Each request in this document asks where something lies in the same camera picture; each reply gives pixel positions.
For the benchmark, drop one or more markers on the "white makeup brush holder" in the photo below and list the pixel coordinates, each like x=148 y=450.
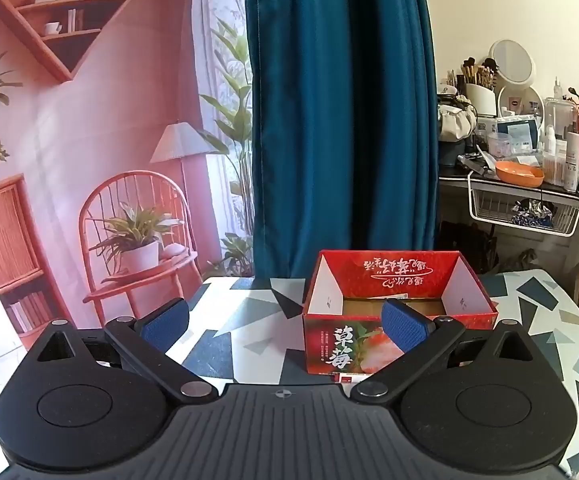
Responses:
x=480 y=100

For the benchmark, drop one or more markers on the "white bottle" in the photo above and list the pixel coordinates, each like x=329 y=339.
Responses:
x=573 y=160

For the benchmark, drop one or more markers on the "blue box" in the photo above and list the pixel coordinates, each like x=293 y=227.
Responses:
x=519 y=132

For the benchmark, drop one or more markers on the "grey dressing table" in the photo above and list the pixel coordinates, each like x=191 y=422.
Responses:
x=452 y=195

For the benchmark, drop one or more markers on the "shiny foil packet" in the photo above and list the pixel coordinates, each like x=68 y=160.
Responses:
x=533 y=212

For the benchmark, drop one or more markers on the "white cloth bundle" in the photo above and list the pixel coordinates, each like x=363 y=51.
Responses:
x=457 y=122

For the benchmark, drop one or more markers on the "cotton swab box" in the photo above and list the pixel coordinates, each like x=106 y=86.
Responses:
x=553 y=170

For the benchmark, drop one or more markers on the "clear plastic organizer box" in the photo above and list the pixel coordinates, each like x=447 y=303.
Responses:
x=559 y=120

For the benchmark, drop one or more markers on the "red strawberry print cardboard box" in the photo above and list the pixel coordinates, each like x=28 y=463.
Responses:
x=339 y=345

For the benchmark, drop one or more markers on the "round white mirror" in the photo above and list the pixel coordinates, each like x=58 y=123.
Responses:
x=512 y=62

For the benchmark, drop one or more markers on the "teal curtain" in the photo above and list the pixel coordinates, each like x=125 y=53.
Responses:
x=339 y=110

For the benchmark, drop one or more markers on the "printed pink room wall backdrop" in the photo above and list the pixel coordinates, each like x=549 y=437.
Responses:
x=119 y=125

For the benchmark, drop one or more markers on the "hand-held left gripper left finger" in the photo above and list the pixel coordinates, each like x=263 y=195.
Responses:
x=164 y=325

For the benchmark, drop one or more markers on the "clear plastic jar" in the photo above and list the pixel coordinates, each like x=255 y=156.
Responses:
x=499 y=145

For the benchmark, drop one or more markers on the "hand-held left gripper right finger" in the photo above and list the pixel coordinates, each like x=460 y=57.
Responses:
x=405 y=327

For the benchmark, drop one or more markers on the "orange bowl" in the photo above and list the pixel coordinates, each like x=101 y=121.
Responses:
x=519 y=174

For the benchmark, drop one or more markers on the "geometric patterned tablecloth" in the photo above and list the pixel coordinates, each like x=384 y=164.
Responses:
x=249 y=310

